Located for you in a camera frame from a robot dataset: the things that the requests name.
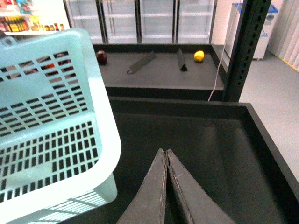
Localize black lower display tray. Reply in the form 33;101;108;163
67;97;299;224

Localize black perforated shelf post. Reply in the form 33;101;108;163
222;0;271;102

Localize white pink cable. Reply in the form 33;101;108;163
207;0;243;102

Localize glass door refrigerator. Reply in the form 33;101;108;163
63;0;217;44

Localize orange red fruit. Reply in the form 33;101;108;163
41;63;55;70

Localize black display tray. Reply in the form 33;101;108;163
67;97;299;224
93;44;226;101

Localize black upper display tray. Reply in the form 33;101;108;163
93;44;226;101

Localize yellow lemon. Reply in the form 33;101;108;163
193;50;205;63

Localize dark red apple back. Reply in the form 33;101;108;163
54;53;66;58

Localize red apple front cluster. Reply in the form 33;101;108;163
61;66;74;72

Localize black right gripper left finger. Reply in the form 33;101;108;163
117;149;167;224

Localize light blue plastic basket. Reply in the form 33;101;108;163
0;28;121;224

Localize dark red apple right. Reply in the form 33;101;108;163
96;50;107;64

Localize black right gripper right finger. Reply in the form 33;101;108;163
166;149;235;224

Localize flat black divider strip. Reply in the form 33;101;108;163
127;51;156;74

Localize black triangular divider bar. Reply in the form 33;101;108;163
177;48;188;72

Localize white blue chest freezer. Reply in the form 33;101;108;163
225;2;278;61

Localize grocery shelf with bottles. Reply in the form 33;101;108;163
0;0;70;35

